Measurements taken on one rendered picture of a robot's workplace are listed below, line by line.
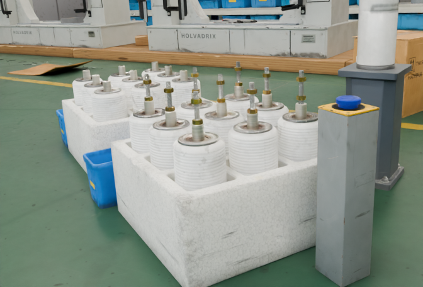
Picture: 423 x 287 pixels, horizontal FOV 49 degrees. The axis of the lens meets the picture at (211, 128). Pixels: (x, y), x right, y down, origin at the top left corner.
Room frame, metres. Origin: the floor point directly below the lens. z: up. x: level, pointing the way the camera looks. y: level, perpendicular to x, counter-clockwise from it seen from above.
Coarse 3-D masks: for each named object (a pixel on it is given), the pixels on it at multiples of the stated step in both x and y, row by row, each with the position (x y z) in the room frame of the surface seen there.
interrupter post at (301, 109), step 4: (296, 104) 0.91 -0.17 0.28; (300, 104) 0.91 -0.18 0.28; (304, 104) 0.91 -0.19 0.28; (296, 108) 0.91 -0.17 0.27; (300, 108) 0.91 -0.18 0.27; (304, 108) 0.91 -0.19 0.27; (296, 112) 0.91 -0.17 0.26; (300, 112) 0.91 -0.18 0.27; (304, 112) 0.91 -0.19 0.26; (296, 116) 0.91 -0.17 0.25; (300, 116) 0.91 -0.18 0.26; (304, 116) 0.91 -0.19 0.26
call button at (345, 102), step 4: (340, 96) 0.75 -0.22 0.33; (344, 96) 0.75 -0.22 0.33; (348, 96) 0.75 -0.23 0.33; (352, 96) 0.75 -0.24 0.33; (356, 96) 0.75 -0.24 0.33; (336, 100) 0.74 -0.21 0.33; (340, 100) 0.73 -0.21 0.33; (344, 100) 0.73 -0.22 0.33; (348, 100) 0.73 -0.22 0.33; (352, 100) 0.73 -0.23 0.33; (356, 100) 0.73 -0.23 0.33; (360, 100) 0.73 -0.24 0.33; (340, 104) 0.74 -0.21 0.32; (344, 104) 0.73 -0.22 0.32; (348, 104) 0.73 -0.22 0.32; (352, 104) 0.72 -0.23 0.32; (356, 104) 0.73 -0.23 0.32; (344, 108) 0.73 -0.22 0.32; (348, 108) 0.73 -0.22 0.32; (352, 108) 0.73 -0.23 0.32
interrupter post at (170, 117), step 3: (165, 111) 0.91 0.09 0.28; (171, 111) 0.90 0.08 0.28; (174, 111) 0.90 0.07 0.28; (165, 114) 0.91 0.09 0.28; (168, 114) 0.90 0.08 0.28; (171, 114) 0.90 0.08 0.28; (174, 114) 0.90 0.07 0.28; (168, 117) 0.90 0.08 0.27; (171, 117) 0.90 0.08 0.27; (174, 117) 0.90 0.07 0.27; (168, 120) 0.90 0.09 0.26; (171, 120) 0.90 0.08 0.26; (174, 120) 0.90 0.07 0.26; (168, 123) 0.90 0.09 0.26; (171, 123) 0.90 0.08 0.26; (174, 123) 0.90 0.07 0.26; (168, 126) 0.90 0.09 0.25; (171, 126) 0.90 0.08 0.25
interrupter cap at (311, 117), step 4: (292, 112) 0.95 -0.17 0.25; (308, 112) 0.94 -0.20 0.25; (312, 112) 0.94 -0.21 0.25; (284, 116) 0.92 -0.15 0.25; (288, 116) 0.92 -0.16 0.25; (292, 116) 0.92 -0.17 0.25; (308, 116) 0.92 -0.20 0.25; (312, 116) 0.91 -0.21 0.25; (316, 116) 0.91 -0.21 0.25; (288, 120) 0.89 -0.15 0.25; (292, 120) 0.89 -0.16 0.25; (296, 120) 0.88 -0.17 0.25; (300, 120) 0.88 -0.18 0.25; (304, 120) 0.88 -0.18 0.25; (308, 120) 0.88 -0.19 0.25; (312, 120) 0.88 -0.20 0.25; (316, 120) 0.89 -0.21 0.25
